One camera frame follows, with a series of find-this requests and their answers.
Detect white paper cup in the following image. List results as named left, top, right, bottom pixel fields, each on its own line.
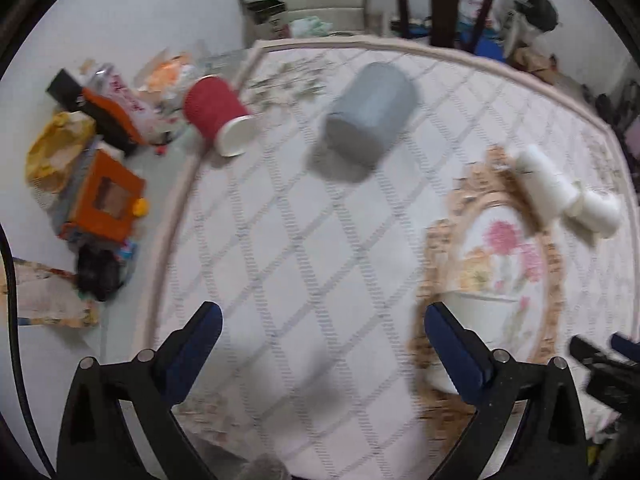
left=424, top=288, right=522, bottom=396

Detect white cup lying right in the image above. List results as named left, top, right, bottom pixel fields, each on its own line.
left=565, top=188, right=622, bottom=238

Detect white cup lying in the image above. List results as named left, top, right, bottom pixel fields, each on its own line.
left=565, top=188, right=622, bottom=238
left=515, top=145, right=578, bottom=226

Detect white cup lying left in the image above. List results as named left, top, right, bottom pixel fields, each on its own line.
left=515, top=145, right=578, bottom=226

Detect red ribbed paper cup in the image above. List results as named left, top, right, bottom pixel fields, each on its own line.
left=182, top=76, right=258, bottom=157

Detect grey plastic cup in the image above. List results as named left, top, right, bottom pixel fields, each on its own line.
left=323, top=62, right=419, bottom=168

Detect black round lids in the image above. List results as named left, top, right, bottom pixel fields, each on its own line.
left=76, top=244, right=125, bottom=302

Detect brown paper packet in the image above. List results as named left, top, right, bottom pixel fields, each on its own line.
left=14, top=258, right=99, bottom=328

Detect orange box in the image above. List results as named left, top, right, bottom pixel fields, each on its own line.
left=55, top=150, right=145, bottom=244

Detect floral diamond pattern tablecloth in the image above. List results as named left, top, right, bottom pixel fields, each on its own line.
left=151, top=38, right=639, bottom=479

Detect yellow plastic bag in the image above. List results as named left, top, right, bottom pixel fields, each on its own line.
left=25, top=112, right=96, bottom=194

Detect orange snack bag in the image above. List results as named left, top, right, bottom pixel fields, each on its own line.
left=134, top=49, right=194, bottom=93

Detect black cylinder bottle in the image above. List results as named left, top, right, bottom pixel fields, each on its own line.
left=47, top=68, right=94, bottom=115

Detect brown cardboard box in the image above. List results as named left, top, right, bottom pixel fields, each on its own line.
left=508, top=46, right=559, bottom=86

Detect open carton box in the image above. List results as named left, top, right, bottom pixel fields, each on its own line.
left=238, top=0, right=291, bottom=48

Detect barbell with black plates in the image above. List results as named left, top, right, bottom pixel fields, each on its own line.
left=520, top=0, right=559, bottom=32

